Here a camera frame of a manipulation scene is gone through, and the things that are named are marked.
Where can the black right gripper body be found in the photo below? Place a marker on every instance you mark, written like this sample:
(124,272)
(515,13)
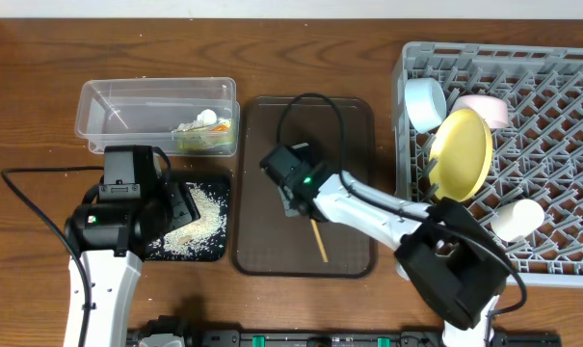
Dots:
(287,198)

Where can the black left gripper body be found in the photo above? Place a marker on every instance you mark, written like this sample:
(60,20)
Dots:
(183,205)

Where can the wooden chopstick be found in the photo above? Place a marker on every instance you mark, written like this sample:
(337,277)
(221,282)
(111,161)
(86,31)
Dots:
(319,241)

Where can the colourful snack wrapper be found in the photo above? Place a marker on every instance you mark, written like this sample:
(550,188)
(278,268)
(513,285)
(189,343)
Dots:
(205,137)

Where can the rice pile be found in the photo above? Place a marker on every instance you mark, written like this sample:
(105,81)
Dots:
(194,221)

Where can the light blue bowl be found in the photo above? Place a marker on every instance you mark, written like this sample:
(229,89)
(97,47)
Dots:
(425,104)

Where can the yellow plate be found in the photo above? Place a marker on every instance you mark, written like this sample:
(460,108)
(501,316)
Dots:
(463,152)

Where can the white rice bowl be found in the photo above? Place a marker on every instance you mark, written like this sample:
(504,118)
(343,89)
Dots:
(491,109)

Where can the small white green cup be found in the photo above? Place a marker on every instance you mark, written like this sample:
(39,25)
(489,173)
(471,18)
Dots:
(516,220)

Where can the white napkin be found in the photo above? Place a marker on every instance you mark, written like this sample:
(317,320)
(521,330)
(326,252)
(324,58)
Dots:
(205,118)

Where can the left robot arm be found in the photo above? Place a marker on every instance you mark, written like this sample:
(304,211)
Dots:
(106,264)

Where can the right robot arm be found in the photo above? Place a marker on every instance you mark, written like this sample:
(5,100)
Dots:
(452,262)

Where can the black waste tray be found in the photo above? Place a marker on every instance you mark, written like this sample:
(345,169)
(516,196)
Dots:
(214,250)

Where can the grey dishwasher rack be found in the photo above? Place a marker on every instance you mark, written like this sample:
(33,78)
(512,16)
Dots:
(537,156)

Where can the brown serving tray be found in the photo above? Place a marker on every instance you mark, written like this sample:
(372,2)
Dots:
(268,243)

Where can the clear plastic bin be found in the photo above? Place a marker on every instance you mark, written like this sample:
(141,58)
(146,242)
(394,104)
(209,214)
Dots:
(146,111)

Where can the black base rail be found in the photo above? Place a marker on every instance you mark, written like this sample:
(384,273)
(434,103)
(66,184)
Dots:
(173,331)

